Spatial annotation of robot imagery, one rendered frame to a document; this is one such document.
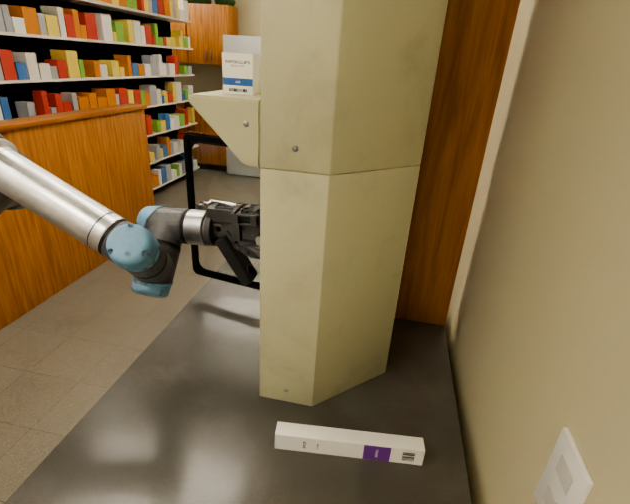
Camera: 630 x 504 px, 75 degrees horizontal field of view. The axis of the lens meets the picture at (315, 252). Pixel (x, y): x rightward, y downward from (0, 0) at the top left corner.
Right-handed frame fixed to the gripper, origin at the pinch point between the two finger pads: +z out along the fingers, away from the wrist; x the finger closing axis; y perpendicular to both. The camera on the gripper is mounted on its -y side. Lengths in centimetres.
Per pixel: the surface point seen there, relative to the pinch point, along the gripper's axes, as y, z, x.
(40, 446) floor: -117, -120, 25
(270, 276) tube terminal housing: 0.2, -2.5, -14.2
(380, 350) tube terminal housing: -21.5, 17.7, -1.9
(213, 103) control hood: 28.3, -10.7, -14.3
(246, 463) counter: -28.0, -2.8, -29.2
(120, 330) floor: -116, -139, 106
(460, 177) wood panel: 11.2, 31.7, 23.1
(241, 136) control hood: 23.7, -6.5, -14.2
